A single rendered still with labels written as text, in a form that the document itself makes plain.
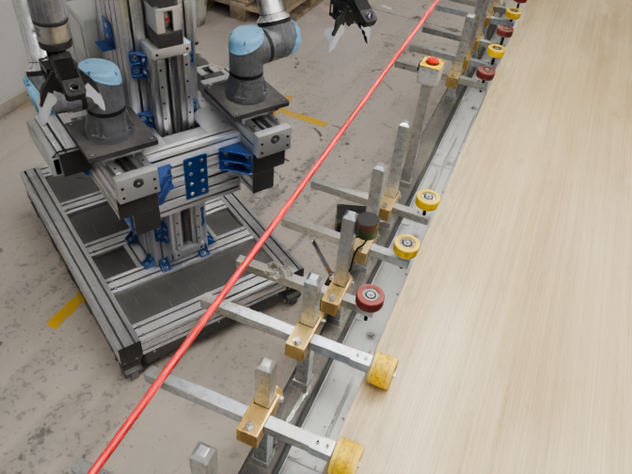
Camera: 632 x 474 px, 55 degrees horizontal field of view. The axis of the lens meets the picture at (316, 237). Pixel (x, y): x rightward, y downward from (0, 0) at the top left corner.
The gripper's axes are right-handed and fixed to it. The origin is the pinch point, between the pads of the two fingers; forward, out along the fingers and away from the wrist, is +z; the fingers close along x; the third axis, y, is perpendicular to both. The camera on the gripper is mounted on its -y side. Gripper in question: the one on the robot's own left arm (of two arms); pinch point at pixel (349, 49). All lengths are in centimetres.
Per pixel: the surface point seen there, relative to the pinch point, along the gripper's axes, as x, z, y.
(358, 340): 26, 70, -52
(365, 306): 33, 42, -58
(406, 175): -31, 56, -6
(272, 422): 75, 36, -78
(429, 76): -30.3, 13.1, -7.2
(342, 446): 66, 34, -91
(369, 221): 29, 18, -50
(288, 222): 29, 48, -14
